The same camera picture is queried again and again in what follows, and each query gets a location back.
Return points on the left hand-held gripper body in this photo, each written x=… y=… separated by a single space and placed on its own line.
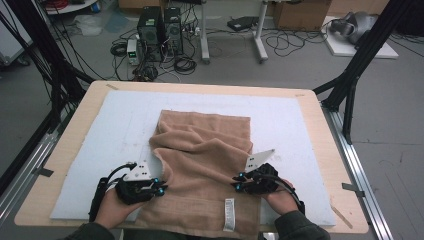
x=136 y=190

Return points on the black computer tower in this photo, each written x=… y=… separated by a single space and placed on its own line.
x=150 y=33
x=173 y=30

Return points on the white power supply unit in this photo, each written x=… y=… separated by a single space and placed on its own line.
x=133 y=51

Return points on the person's right hand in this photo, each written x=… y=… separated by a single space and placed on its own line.
x=281 y=201

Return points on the white stand leg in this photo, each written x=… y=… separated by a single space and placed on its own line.
x=205 y=33
x=260 y=36

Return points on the aluminium rail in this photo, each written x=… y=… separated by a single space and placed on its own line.
x=30 y=166
x=360 y=180

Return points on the grey tape strip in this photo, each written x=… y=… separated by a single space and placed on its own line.
x=44 y=172
x=353 y=188

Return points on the brown towel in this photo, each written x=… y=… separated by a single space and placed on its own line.
x=200 y=173

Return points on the white floor board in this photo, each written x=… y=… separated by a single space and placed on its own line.
x=343 y=48

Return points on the clear plastic bag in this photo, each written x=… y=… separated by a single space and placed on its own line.
x=87 y=26

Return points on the round white table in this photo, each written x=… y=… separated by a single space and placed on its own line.
x=71 y=7

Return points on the person's left hand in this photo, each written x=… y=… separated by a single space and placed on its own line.
x=113 y=210

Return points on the grey helmet-shaped device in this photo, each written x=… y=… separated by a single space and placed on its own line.
x=356 y=25

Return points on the large cardboard box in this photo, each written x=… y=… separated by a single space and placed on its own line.
x=301 y=15

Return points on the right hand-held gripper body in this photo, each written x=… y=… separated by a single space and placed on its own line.
x=261 y=181

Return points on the thin wooden stick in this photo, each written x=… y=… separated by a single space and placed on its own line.
x=341 y=216

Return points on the flat black box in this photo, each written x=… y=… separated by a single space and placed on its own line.
x=242 y=23

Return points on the white foam mat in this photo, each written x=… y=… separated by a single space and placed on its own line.
x=126 y=116

